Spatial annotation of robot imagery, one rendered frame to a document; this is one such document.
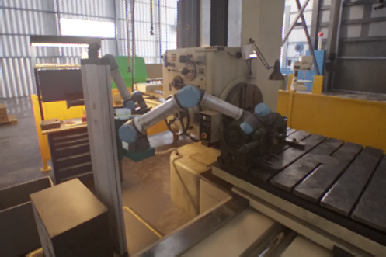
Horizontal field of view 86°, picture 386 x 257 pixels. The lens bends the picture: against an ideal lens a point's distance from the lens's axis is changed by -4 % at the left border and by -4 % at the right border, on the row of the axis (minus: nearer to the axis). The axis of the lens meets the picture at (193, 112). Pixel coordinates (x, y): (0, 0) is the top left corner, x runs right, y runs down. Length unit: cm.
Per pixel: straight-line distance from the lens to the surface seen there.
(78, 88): 354
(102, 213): 158
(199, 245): 148
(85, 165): 331
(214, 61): 188
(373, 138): 393
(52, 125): 316
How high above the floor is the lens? 176
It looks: 13 degrees down
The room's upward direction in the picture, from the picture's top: straight up
